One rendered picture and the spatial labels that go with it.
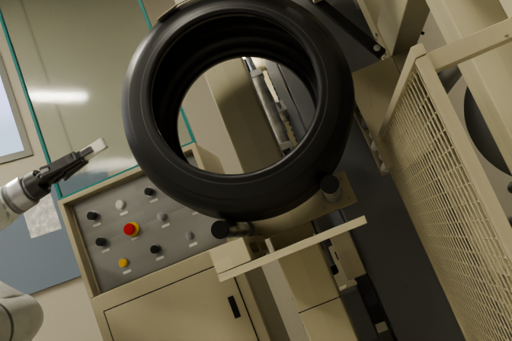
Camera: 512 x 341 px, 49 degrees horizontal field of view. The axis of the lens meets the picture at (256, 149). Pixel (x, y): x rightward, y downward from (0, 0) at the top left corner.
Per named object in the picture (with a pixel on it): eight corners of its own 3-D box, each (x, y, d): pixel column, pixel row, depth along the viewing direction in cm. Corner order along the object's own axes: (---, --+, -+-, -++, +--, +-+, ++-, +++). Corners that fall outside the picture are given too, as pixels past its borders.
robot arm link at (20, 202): (15, 186, 158) (33, 175, 158) (30, 214, 157) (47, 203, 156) (-4, 183, 150) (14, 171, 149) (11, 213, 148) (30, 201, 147)
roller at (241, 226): (235, 224, 169) (250, 221, 168) (238, 238, 168) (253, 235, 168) (209, 221, 135) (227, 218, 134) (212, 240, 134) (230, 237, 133)
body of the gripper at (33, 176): (16, 175, 149) (45, 156, 149) (33, 178, 158) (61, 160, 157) (28, 199, 148) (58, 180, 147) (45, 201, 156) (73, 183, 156)
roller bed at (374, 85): (382, 176, 179) (344, 92, 185) (426, 157, 178) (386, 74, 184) (386, 169, 160) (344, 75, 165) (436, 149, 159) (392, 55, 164)
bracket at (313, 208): (234, 252, 170) (222, 221, 172) (357, 202, 167) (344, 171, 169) (232, 253, 167) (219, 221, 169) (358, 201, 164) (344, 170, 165)
